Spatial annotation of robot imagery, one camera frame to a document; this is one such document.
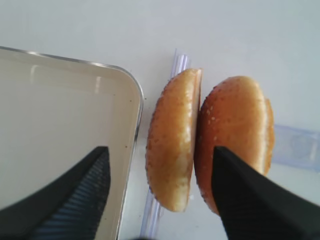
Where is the sesame bun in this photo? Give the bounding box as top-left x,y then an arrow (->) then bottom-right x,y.
194,76 -> 275,214
145,68 -> 203,213

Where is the cream rectangular tray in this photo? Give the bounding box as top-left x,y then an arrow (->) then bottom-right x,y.
0,47 -> 144,240

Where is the right clear acrylic rack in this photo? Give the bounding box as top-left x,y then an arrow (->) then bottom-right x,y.
139,48 -> 320,236

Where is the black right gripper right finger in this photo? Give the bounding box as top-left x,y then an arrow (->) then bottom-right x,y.
212,146 -> 320,240

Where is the sesame top bun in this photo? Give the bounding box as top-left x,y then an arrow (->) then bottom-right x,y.
145,68 -> 203,213

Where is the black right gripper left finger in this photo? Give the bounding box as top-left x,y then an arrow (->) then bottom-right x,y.
0,146 -> 111,240

